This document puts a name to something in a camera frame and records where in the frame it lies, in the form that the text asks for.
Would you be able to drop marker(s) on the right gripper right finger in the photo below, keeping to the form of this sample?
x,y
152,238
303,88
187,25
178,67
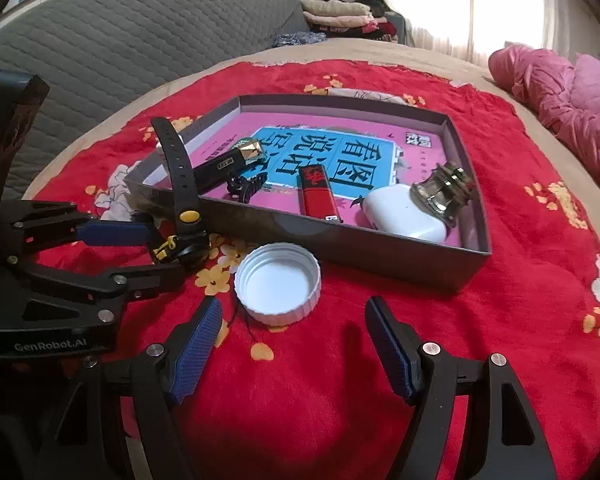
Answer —
x,y
502,438

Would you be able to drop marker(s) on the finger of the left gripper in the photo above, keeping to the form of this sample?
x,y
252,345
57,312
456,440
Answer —
x,y
31,226
33,289

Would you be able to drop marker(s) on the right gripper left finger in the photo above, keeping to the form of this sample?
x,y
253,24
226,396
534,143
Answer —
x,y
162,376

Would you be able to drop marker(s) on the black yellow wrist watch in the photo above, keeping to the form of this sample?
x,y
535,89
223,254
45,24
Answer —
x,y
189,245

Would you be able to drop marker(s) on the white bottle cap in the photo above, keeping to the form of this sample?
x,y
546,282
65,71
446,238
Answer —
x,y
279,284

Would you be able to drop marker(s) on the black gold pointed case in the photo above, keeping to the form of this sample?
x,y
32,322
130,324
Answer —
x,y
245,153

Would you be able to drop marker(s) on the black hair clip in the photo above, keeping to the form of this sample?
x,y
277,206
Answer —
x,y
242,189

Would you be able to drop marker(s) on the red lighter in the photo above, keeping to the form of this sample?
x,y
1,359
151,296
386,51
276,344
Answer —
x,y
316,195

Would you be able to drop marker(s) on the white earbuds case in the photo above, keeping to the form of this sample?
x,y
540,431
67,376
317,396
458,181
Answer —
x,y
392,210

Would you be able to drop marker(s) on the small glass jar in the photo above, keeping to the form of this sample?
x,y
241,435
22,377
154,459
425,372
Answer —
x,y
445,192

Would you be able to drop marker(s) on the red floral blanket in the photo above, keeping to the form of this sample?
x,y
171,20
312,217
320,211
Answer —
x,y
311,401

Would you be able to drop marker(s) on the grey quilted headboard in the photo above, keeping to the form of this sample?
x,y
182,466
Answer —
x,y
98,56

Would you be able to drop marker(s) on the pink children's book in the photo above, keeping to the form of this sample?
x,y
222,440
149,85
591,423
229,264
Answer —
x,y
360,156

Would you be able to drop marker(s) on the grey cardboard tray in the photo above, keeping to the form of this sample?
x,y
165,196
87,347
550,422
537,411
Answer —
x,y
450,264

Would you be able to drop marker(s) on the blue patterned cloth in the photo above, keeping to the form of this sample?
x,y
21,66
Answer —
x,y
298,39

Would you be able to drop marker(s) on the pink quilt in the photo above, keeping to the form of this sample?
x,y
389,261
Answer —
x,y
565,96

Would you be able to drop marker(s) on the beige bed sheet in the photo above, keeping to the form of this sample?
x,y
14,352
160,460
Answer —
x,y
575,176

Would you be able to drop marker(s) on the folded clothes pile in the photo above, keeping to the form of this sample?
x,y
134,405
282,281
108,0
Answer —
x,y
364,19

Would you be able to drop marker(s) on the white curtain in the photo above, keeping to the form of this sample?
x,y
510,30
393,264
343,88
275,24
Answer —
x,y
472,29

